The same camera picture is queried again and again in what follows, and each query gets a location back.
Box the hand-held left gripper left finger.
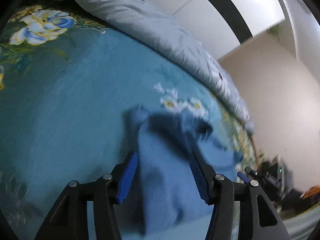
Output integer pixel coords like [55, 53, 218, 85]
[35, 151, 139, 240]

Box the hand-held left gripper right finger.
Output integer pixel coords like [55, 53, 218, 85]
[189, 150, 292, 240]

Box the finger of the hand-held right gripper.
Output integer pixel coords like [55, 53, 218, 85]
[237, 166, 259, 182]

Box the blue fleece garment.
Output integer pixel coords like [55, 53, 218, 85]
[122, 104, 244, 236]

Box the orange cloth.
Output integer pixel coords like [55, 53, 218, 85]
[301, 185, 320, 201]

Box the teal floral blanket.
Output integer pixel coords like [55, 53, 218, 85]
[0, 0, 264, 240]

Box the grey-blue flower-print quilt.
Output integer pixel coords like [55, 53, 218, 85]
[61, 0, 256, 133]

